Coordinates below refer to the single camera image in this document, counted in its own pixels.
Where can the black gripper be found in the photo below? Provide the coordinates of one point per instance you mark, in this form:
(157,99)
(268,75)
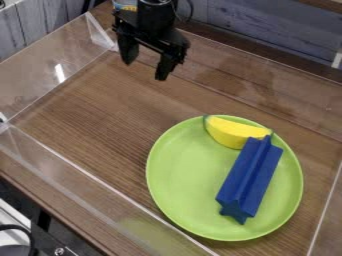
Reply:
(166,41)

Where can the blue star-shaped block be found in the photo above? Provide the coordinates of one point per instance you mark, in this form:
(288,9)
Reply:
(246,183)

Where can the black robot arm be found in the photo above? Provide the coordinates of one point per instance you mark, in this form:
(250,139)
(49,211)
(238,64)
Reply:
(146,23)

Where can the green plate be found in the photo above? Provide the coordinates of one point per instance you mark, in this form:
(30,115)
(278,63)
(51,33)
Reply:
(186,168)

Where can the yellow banana-shaped sponge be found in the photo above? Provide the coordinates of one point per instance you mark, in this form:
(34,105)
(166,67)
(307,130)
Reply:
(232,133)

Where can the black metal equipment corner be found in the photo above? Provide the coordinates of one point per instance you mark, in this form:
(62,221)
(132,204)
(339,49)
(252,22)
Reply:
(55,240)

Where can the clear acrylic enclosure wall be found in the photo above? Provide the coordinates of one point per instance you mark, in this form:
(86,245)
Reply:
(85,115)

